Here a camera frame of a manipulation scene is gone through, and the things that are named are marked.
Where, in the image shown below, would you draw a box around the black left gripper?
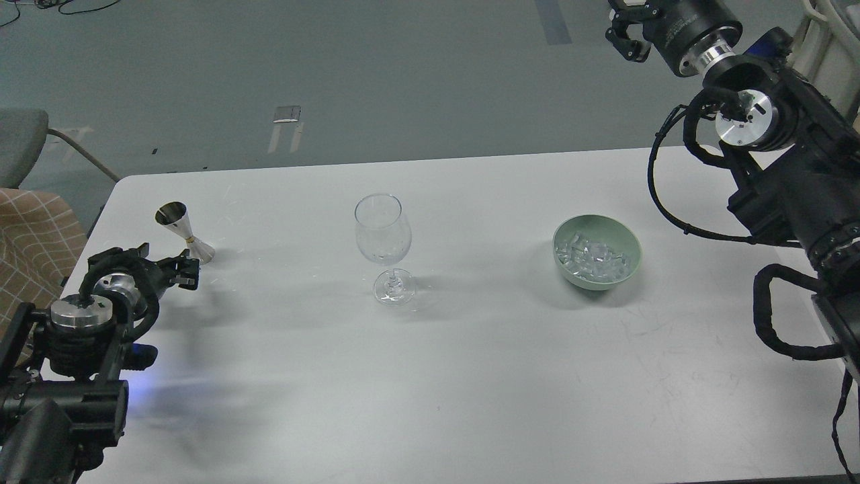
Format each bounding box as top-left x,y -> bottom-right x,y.
88,244 -> 200,303

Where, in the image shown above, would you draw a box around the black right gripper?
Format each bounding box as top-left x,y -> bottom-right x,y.
605,1 -> 743,77

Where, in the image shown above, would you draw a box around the steel cocktail jigger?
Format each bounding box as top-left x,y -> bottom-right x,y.
155,201 -> 215,264

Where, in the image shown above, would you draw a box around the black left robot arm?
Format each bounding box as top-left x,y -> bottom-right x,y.
1,244 -> 200,483

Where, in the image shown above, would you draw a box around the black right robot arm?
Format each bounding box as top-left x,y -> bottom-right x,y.
605,1 -> 858,466

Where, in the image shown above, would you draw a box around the clear ice cubes pile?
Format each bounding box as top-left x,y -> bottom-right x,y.
555,232 -> 634,283

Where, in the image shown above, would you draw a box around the clear wine glass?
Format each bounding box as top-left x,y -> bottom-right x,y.
354,193 -> 417,307

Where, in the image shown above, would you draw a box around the brown checkered cushion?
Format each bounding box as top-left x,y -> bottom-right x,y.
1,189 -> 87,335

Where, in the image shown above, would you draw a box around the grey chair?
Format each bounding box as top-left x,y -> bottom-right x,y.
1,108 -> 121,189

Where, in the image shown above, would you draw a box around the white plastic chair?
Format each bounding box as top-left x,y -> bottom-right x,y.
789,1 -> 859,130

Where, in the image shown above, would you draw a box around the green bowl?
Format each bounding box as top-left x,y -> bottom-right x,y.
552,214 -> 642,291

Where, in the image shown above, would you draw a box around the black floor cables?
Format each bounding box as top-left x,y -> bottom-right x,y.
0,0 -> 122,28

